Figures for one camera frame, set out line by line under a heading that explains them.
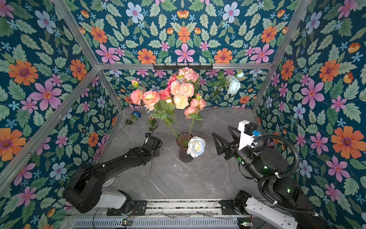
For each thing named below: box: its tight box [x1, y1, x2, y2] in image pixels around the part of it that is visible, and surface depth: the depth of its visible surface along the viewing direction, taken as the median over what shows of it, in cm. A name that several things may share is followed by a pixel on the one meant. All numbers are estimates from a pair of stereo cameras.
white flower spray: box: [209, 70, 245, 101], surface depth 69 cm
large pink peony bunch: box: [178, 66, 200, 84], surface depth 64 cm
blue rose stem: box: [122, 110, 142, 129], surface depth 113 cm
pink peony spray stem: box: [130, 79, 184, 144], surface depth 65 cm
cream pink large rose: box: [170, 80, 180, 96], surface depth 72 cm
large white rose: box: [186, 135, 206, 158], surface depth 57 cm
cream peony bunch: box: [173, 94, 190, 110], surface depth 69 cm
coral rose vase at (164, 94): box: [157, 87, 172, 101], surface depth 70 cm
